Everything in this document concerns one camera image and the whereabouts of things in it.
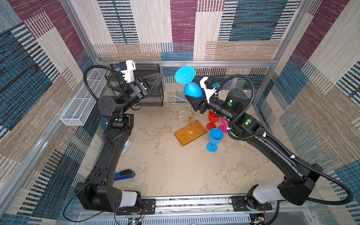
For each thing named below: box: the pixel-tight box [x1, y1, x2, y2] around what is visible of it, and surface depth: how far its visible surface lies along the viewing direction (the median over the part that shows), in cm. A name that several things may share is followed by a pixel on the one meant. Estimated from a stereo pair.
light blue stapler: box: [120, 139, 133, 156], surface depth 96 cm
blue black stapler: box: [113, 169, 136, 182], surface depth 83 cm
